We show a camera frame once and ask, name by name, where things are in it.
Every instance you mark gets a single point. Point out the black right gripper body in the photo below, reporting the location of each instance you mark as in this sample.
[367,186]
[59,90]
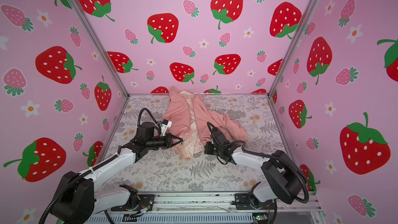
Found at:
[211,148]

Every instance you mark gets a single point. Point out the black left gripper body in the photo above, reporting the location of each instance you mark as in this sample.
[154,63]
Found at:
[161,142]

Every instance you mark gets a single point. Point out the pink Snoopy hooded jacket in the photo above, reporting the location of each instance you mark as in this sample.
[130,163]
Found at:
[189,117]

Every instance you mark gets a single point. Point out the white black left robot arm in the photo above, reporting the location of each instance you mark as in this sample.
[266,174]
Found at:
[77,197]

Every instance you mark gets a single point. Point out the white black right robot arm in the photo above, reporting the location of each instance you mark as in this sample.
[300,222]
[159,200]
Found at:
[284,180]

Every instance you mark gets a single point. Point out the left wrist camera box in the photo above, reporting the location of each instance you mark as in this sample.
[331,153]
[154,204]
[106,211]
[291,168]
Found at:
[165,125]

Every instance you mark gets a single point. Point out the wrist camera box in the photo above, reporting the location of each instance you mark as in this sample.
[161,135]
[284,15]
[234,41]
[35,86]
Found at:
[165,125]
[218,136]

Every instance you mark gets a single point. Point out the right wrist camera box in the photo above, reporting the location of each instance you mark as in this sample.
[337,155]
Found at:
[218,136]

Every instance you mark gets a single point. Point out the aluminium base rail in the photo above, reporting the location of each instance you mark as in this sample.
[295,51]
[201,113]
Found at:
[212,208]

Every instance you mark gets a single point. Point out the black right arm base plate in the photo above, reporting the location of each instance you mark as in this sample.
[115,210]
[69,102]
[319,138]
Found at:
[246,201]

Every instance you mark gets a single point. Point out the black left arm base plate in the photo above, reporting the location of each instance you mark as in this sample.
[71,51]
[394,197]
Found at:
[136,203]

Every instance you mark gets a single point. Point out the aluminium frame corner post left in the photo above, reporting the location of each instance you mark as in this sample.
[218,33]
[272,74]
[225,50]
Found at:
[96,42]

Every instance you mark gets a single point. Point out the aluminium frame corner post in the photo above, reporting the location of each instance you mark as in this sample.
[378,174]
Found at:
[96,42]
[298,33]

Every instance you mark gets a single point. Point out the aluminium frame corner post right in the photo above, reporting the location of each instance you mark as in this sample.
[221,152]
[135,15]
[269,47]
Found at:
[298,33]

